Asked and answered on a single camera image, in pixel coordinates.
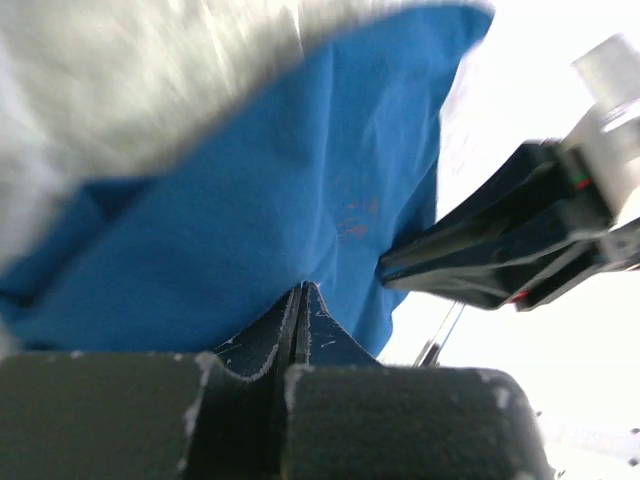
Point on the blue printed t-shirt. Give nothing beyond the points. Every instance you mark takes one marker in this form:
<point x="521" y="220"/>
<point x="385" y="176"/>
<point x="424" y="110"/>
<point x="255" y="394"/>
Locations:
<point x="313" y="181"/>

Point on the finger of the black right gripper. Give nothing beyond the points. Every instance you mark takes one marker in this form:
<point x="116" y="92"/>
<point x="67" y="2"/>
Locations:
<point x="529" y="267"/>
<point x="534" y="177"/>

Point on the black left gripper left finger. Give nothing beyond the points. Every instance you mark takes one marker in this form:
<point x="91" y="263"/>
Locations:
<point x="207" y="415"/>

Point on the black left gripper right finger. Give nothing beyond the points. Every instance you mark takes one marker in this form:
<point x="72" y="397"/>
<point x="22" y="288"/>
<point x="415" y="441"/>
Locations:
<point x="349" y="417"/>

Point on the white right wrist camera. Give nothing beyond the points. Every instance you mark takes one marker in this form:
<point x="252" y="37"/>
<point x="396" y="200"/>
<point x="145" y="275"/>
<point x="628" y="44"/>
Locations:
<point x="608" y="138"/>

